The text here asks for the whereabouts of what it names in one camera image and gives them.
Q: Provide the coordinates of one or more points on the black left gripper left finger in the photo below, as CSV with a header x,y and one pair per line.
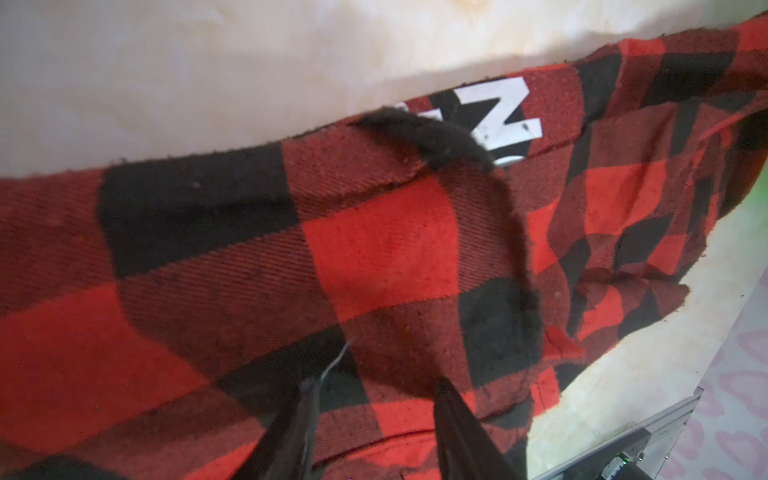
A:
x,y
286,450

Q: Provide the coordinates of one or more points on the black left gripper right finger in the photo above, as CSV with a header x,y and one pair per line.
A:
x,y
464,448

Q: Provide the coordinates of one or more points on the red black plaid shirt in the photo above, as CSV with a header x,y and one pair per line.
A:
x,y
156,315

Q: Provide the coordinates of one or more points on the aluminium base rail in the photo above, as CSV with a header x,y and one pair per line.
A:
x,y
638,452

